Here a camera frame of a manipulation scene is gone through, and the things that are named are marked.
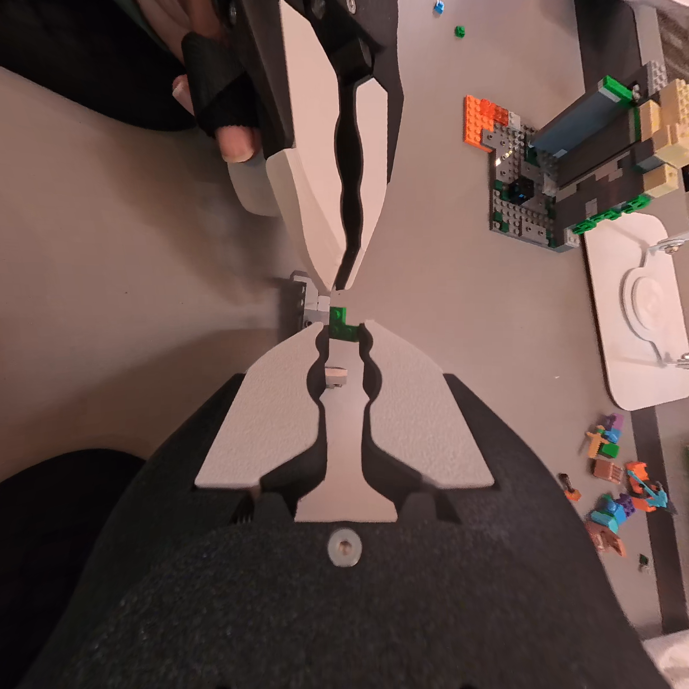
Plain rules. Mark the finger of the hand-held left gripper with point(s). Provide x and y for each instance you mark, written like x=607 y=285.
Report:
x=374 y=162
x=312 y=140

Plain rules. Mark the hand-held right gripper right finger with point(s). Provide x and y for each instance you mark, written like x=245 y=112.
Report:
x=431 y=425

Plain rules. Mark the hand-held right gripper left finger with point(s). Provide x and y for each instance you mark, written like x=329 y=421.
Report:
x=264 y=425

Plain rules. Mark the grey white brick column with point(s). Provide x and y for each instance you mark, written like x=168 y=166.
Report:
x=312 y=307

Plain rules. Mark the bright green corner plate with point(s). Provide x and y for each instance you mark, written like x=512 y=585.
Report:
x=339 y=318

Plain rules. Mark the person's left hand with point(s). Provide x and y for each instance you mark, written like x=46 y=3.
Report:
x=237 y=145

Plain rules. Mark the orange brick plate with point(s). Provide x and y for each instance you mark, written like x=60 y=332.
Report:
x=484 y=116

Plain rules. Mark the pile of colourful brick figures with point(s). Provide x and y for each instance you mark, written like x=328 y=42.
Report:
x=619 y=484

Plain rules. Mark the grey green brick tower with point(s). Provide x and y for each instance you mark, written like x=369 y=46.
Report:
x=581 y=162

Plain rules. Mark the white lamp base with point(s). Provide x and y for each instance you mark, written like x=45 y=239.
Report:
x=635 y=312

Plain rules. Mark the black quilted wrist rest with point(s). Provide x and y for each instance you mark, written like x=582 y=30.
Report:
x=54 y=581
x=75 y=54

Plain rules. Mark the white crumpled paper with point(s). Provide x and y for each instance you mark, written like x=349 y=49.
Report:
x=670 y=662

